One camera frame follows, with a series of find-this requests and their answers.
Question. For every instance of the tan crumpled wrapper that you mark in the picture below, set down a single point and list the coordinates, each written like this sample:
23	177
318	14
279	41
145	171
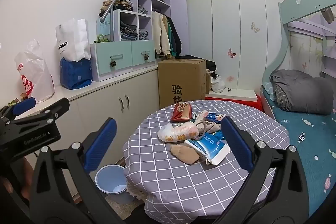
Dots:
183	154

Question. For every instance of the large white plastic bag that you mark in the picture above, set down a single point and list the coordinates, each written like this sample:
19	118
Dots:
39	77

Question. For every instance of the person's left hand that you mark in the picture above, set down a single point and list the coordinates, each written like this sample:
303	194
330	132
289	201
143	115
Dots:
26	176

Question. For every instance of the beige butterfly sticker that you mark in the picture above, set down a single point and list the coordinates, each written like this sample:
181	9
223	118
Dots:
255	27

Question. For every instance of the large cardboard box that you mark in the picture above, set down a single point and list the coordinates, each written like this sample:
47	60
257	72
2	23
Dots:
181	77

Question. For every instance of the white paper bag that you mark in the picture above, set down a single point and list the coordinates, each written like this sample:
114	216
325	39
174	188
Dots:
73	37

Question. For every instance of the blue fabric bag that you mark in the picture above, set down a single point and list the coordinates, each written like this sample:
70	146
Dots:
76	74

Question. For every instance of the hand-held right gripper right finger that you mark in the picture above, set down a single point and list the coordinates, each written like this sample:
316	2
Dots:
236	145

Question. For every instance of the mint bunk bed frame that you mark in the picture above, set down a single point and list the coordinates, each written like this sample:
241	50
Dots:
288	8

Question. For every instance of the mint drawer unit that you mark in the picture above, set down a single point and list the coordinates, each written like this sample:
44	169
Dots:
105	61

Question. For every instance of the folded dark jeans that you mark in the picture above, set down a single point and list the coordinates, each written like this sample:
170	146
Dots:
129	32

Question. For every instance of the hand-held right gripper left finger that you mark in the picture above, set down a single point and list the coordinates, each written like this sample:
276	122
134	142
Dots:
101	146

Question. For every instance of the blue plastic bin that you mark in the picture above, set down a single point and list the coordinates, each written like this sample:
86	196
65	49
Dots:
107	179

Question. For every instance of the brown hanging pouch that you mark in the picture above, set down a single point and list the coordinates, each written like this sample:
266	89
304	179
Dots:
327	15

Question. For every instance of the teal printed bedsheet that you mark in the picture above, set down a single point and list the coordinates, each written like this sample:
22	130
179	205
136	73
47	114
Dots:
309	150

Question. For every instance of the pink butterfly sticker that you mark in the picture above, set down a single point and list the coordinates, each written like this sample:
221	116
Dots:
231	53

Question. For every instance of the white red-print plastic bag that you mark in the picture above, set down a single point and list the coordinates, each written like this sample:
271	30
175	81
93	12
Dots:
176	132

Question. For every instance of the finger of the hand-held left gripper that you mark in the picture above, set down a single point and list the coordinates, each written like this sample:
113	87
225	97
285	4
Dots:
52	109
23	106

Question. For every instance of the blue checked pillow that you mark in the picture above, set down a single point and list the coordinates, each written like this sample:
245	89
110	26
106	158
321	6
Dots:
268	91

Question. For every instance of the grey blanket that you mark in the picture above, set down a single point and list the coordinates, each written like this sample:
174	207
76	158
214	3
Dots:
302	92

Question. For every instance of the hanging green jacket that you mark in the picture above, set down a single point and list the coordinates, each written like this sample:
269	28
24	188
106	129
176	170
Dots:
172	40

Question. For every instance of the small blue white packet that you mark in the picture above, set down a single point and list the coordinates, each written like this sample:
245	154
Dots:
214	117

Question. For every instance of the grey checked tablecloth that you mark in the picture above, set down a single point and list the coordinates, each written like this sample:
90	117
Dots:
170	182

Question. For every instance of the grey folded clothes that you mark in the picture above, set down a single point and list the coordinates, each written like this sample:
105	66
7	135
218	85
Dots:
143	9

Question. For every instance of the red plastic box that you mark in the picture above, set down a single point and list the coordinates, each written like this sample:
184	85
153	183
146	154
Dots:
231	104

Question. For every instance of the small white plastic bag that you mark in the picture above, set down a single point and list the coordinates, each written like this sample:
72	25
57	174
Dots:
218	85

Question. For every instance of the large blue white tissue packet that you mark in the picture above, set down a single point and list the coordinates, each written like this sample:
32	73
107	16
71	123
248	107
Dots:
212	150

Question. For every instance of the beige crumpled wrapper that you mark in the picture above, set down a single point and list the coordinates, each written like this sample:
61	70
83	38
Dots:
206	125

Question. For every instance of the hanging black jacket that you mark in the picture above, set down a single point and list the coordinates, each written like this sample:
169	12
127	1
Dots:
178	40

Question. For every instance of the folded blue jeans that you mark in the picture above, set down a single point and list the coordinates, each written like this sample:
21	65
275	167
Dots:
143	34

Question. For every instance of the white low cabinet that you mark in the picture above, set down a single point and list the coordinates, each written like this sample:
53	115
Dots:
105	103

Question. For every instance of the white wardrobe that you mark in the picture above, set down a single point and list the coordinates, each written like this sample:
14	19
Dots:
223	29

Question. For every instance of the white board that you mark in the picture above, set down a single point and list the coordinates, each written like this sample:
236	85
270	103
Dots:
236	95

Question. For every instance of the pile of folded clothes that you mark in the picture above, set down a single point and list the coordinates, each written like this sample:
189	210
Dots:
115	5

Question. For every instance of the hanging beige jacket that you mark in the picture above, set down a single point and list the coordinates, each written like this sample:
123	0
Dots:
160	32

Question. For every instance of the green plant decoration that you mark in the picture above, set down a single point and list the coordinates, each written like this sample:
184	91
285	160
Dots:
102	39

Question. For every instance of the red snack packet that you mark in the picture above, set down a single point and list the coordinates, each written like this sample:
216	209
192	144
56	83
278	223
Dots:
181	113

